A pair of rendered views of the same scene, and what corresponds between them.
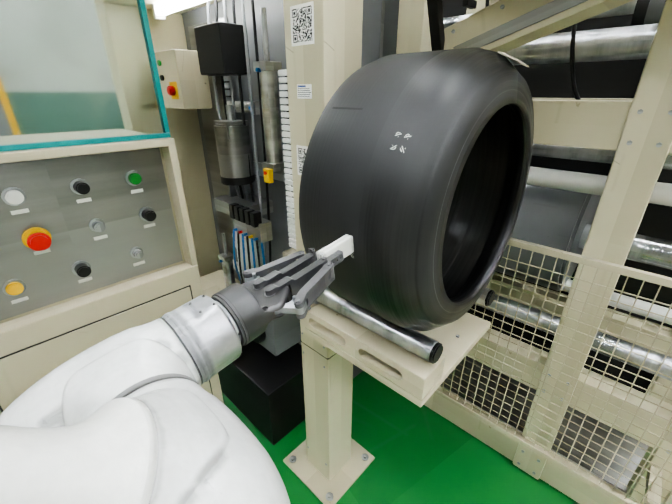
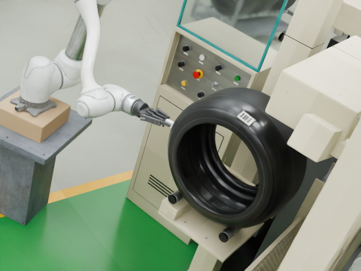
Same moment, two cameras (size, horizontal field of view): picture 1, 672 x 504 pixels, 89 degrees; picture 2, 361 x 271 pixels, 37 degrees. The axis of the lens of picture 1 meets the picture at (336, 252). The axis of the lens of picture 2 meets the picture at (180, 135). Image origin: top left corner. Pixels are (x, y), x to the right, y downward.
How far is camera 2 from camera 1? 2.17 m
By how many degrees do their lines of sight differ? 64
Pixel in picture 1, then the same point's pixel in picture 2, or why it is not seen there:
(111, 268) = not seen: hidden behind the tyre
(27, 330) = (174, 97)
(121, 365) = (114, 90)
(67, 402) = (107, 87)
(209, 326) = (129, 100)
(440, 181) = (181, 122)
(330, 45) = (272, 76)
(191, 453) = (93, 94)
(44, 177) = (213, 57)
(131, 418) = (96, 86)
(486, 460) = not seen: outside the picture
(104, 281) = not seen: hidden behind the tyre
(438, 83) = (207, 99)
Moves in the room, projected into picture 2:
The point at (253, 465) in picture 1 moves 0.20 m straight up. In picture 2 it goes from (93, 102) to (102, 62)
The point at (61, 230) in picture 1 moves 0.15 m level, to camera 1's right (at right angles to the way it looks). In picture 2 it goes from (206, 77) to (209, 90)
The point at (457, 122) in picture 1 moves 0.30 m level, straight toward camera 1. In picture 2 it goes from (195, 111) to (123, 86)
